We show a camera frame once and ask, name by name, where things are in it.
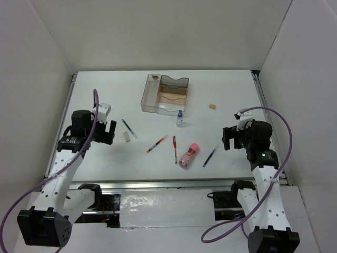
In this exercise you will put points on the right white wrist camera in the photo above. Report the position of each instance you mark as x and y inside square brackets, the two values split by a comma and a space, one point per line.
[244, 117]

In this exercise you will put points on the white eraser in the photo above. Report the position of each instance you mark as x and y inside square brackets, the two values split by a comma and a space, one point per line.
[126, 137]

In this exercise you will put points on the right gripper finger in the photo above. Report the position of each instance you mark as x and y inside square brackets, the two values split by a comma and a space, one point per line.
[227, 133]
[226, 143]

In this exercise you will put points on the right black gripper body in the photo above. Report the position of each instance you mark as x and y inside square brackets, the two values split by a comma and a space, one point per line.
[248, 141]

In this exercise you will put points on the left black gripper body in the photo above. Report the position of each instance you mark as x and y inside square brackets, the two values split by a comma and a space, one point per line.
[89, 130]

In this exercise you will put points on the small blue capped bottle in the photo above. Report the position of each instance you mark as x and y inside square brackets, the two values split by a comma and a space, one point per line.
[179, 119]

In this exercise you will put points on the clear plastic desk organizer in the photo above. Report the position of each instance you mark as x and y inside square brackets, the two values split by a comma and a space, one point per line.
[164, 95]

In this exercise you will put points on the red gel pen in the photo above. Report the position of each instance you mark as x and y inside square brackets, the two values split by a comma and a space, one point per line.
[175, 148]

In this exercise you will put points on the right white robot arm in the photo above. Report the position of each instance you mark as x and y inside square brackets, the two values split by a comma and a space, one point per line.
[261, 200]

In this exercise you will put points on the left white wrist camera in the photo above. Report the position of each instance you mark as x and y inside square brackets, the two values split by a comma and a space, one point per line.
[103, 112]

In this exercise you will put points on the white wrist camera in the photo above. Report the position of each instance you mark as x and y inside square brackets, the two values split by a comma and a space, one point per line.
[103, 112]
[244, 117]

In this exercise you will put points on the small tan eraser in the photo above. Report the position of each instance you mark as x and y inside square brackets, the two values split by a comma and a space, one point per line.
[212, 106]

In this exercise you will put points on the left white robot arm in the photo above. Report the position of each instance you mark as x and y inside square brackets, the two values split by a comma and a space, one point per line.
[48, 222]

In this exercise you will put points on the red pen clear cap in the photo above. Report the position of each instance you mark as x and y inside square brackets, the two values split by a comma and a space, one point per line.
[157, 143]

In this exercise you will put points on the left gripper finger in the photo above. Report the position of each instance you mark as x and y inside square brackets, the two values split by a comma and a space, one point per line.
[112, 126]
[108, 138]

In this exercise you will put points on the dark blue pen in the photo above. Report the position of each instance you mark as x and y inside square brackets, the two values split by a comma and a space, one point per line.
[210, 156]

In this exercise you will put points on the pink capped crayon bottle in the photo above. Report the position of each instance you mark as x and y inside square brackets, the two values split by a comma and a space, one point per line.
[187, 157]

